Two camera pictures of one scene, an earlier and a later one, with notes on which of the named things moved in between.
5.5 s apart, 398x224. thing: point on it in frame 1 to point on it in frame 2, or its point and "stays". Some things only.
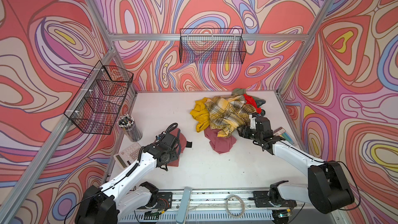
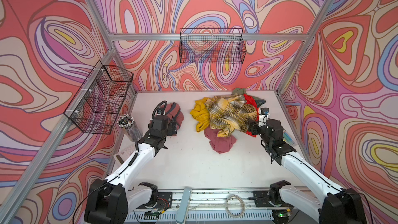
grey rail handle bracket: [183, 206] stays
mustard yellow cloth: [201, 114] stays
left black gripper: [174, 155] to [171, 130]
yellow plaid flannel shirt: [227, 112] stays
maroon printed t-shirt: [180, 146] to [173, 111]
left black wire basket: [98, 105] stays
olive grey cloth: [239, 91] stays
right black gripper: [244, 129] to [253, 127]
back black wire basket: [211, 45] stays
